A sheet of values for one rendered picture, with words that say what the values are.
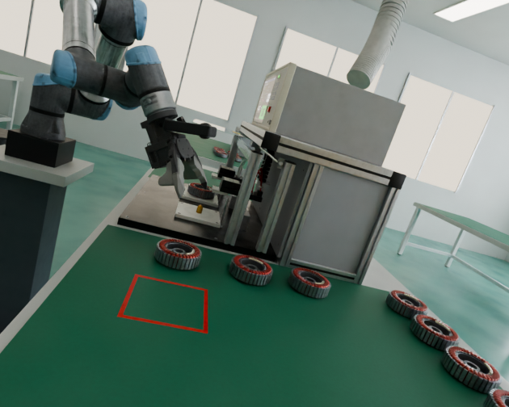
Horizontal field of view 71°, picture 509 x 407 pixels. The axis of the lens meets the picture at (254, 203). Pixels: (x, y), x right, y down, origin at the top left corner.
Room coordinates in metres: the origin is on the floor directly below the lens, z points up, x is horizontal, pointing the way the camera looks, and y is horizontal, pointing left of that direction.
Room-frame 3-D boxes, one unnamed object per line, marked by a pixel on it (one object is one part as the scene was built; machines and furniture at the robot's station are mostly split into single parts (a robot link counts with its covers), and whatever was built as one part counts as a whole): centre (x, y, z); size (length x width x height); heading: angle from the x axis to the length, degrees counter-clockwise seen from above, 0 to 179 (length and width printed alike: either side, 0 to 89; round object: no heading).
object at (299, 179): (1.34, -0.05, 0.92); 0.66 x 0.01 x 0.30; 12
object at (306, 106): (1.34, -0.12, 1.22); 0.44 x 0.39 x 0.20; 12
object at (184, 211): (1.17, 0.17, 0.78); 0.15 x 0.15 x 0.01; 12
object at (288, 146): (1.35, -0.12, 1.09); 0.68 x 0.44 x 0.05; 12
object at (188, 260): (0.82, 0.14, 0.77); 0.11 x 0.11 x 0.04
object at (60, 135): (1.33, 0.85, 0.89); 0.15 x 0.15 x 0.10
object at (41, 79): (1.33, 0.85, 1.01); 0.13 x 0.12 x 0.14; 127
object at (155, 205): (1.29, 0.18, 0.76); 0.64 x 0.47 x 0.02; 12
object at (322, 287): (0.90, -0.21, 0.77); 0.11 x 0.11 x 0.04
